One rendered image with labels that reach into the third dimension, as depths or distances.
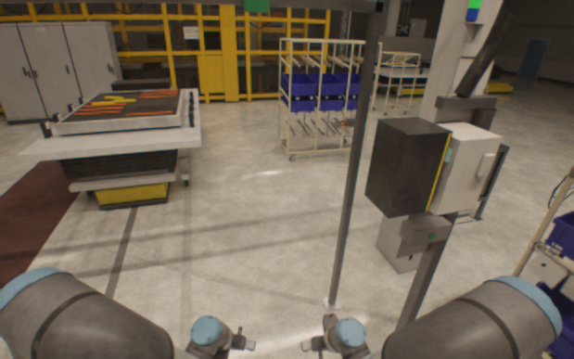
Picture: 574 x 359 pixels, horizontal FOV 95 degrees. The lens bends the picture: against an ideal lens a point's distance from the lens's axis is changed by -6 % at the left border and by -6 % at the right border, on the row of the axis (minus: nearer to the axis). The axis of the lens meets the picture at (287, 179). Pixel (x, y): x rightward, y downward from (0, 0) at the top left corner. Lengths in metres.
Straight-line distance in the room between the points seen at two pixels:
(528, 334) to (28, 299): 0.69
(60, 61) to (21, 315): 7.29
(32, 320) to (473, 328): 0.58
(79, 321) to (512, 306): 0.59
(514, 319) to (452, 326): 0.09
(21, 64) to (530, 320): 8.05
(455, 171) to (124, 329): 0.97
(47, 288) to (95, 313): 0.09
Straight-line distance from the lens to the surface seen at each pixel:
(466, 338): 0.47
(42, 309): 0.51
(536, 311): 0.55
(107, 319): 0.47
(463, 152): 1.04
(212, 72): 8.05
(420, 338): 0.48
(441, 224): 1.36
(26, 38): 7.86
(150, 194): 3.62
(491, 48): 1.20
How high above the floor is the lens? 1.90
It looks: 29 degrees down
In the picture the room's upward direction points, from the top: 2 degrees clockwise
